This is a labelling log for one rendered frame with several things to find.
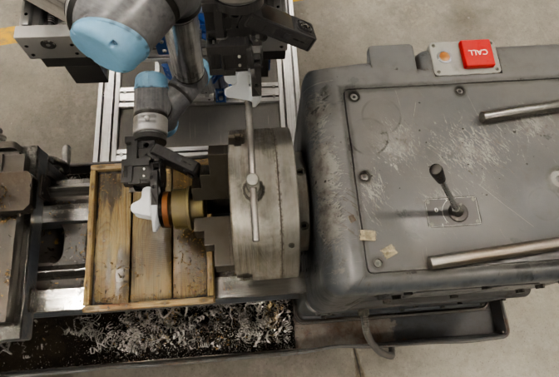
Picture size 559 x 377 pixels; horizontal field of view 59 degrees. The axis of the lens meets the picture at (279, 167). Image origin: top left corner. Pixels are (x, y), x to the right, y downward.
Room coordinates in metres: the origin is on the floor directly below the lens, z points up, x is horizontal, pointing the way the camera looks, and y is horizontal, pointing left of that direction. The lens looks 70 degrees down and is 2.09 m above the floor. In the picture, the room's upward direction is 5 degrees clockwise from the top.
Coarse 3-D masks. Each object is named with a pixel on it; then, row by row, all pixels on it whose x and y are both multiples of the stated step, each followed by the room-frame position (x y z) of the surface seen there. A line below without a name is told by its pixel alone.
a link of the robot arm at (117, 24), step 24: (48, 0) 0.53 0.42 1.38; (72, 0) 0.51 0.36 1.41; (96, 0) 0.51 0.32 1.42; (120, 0) 0.51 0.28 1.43; (144, 0) 0.52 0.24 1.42; (168, 0) 0.53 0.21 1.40; (72, 24) 0.47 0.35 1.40; (96, 24) 0.46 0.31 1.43; (120, 24) 0.46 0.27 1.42; (144, 24) 0.48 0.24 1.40; (168, 24) 0.51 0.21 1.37; (96, 48) 0.44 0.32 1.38; (120, 48) 0.43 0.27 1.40; (144, 48) 0.45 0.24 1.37
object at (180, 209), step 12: (168, 192) 0.29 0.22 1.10; (180, 192) 0.29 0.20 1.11; (168, 204) 0.26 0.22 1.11; (180, 204) 0.26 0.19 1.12; (192, 204) 0.27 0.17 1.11; (204, 204) 0.28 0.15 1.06; (168, 216) 0.24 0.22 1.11; (180, 216) 0.24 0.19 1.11; (192, 216) 0.24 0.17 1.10; (204, 216) 0.25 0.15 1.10; (180, 228) 0.22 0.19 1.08; (192, 228) 0.22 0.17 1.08
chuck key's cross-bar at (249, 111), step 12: (252, 120) 0.36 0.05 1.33; (252, 132) 0.34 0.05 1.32; (252, 144) 0.32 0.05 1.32; (252, 156) 0.30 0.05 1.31; (252, 168) 0.28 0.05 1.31; (252, 192) 0.24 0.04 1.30; (252, 204) 0.22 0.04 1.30; (252, 216) 0.20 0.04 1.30; (252, 228) 0.18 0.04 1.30; (252, 240) 0.16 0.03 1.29
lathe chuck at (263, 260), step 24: (264, 144) 0.37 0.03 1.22; (240, 168) 0.31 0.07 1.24; (264, 168) 0.31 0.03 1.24; (240, 192) 0.26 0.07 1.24; (264, 192) 0.26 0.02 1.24; (240, 216) 0.22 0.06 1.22; (264, 216) 0.22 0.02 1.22; (240, 240) 0.18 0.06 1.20; (264, 240) 0.19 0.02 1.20; (240, 264) 0.15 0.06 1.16; (264, 264) 0.15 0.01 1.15
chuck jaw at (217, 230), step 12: (216, 216) 0.25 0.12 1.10; (228, 216) 0.25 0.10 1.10; (204, 228) 0.22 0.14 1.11; (216, 228) 0.22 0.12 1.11; (228, 228) 0.22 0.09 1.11; (204, 240) 0.19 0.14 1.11; (216, 240) 0.20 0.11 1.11; (228, 240) 0.20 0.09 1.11; (216, 252) 0.17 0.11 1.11; (228, 252) 0.17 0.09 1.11; (216, 264) 0.15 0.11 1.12; (228, 264) 0.15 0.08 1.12; (240, 276) 0.13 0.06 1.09
